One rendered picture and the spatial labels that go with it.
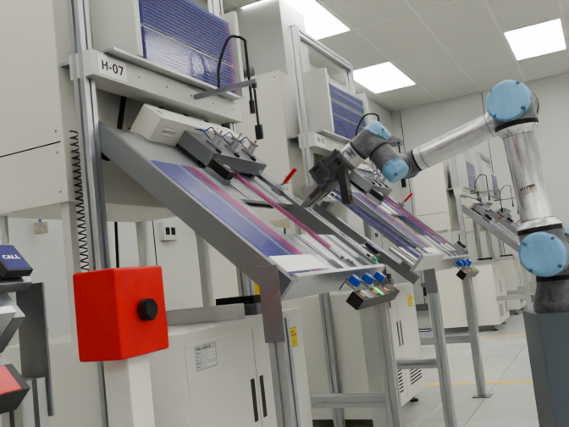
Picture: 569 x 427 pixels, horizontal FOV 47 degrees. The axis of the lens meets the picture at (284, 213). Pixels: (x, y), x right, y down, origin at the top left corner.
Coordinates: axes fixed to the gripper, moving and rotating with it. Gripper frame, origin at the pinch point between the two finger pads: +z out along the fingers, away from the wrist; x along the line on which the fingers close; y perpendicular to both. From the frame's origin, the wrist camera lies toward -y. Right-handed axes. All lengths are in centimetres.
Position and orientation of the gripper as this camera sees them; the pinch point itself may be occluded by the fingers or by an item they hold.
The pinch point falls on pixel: (306, 206)
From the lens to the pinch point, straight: 211.4
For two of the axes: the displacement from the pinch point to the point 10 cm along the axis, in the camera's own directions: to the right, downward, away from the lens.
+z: -7.0, 6.4, 3.2
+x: -4.4, -0.4, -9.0
